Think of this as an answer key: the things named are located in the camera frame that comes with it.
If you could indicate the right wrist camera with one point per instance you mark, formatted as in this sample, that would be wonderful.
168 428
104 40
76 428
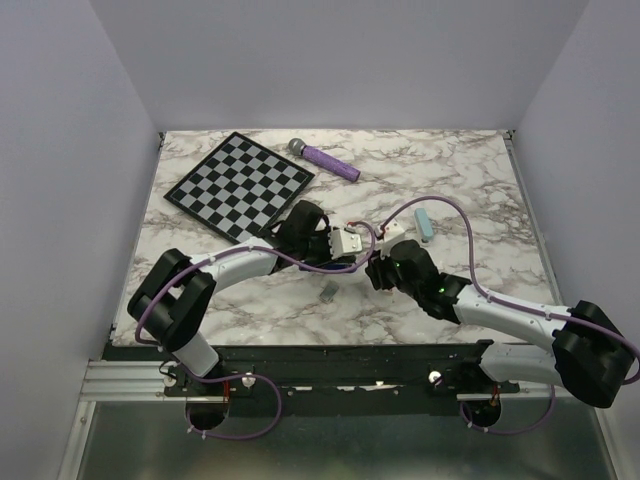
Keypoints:
391 234

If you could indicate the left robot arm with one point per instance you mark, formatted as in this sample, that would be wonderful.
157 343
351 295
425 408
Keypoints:
170 303

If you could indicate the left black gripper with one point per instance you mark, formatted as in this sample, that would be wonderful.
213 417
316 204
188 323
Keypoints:
324 236

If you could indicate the grey staple tray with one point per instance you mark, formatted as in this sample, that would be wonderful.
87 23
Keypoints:
329 291

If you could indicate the aluminium mounting rail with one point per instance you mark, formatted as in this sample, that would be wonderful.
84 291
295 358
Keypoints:
315 381

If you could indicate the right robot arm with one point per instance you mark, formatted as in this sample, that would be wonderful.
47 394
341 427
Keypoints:
577 348

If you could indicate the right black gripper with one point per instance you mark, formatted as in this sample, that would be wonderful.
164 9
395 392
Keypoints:
375 270

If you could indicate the purple glitter toy microphone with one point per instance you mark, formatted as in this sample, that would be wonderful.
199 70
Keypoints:
323 160

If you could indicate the light blue stapler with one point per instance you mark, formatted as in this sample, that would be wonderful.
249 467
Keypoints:
423 225

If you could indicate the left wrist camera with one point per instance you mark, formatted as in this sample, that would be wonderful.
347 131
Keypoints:
344 242

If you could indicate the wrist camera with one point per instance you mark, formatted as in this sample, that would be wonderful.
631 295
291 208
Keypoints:
344 242
391 234

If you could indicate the black and silver chessboard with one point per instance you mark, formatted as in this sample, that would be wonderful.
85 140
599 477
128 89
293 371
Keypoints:
239 189

